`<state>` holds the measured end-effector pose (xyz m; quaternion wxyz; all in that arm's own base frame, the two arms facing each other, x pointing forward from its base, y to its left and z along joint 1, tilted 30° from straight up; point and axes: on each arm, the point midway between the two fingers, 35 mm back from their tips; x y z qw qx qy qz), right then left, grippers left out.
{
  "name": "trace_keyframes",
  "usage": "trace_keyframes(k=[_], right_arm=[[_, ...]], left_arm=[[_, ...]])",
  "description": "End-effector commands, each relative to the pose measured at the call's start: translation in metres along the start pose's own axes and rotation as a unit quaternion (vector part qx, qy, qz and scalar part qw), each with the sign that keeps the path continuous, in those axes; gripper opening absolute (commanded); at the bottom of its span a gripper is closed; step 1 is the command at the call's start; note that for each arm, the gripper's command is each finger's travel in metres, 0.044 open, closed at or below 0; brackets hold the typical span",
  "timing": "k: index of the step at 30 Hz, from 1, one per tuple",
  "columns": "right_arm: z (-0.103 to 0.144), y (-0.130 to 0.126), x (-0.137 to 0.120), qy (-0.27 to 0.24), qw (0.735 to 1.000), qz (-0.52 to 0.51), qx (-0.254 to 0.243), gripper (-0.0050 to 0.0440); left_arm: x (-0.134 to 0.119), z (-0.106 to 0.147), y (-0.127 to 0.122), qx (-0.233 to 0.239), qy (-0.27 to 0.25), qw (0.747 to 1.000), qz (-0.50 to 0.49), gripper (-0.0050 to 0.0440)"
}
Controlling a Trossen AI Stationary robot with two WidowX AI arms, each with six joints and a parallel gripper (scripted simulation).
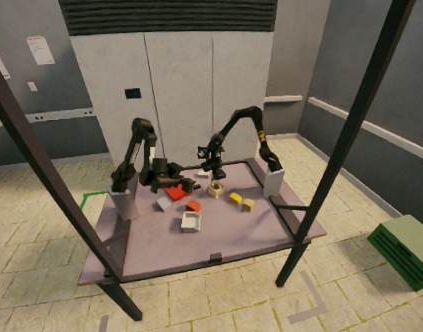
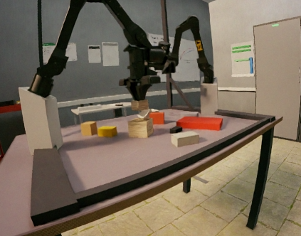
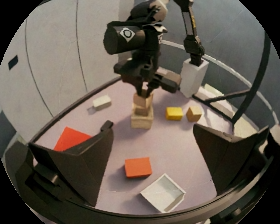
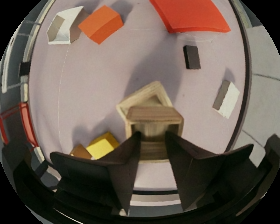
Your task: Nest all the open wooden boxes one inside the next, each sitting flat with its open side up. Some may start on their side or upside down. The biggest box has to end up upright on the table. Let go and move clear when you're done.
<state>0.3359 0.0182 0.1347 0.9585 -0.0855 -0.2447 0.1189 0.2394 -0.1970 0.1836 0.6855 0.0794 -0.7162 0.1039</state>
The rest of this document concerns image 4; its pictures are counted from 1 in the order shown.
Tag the yellow cube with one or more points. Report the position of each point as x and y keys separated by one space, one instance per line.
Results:
x=102 y=145

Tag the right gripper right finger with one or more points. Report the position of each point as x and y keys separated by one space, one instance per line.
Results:
x=195 y=169

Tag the white rectangular block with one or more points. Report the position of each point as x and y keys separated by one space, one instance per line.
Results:
x=226 y=99

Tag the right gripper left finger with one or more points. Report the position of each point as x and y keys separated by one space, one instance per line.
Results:
x=114 y=172

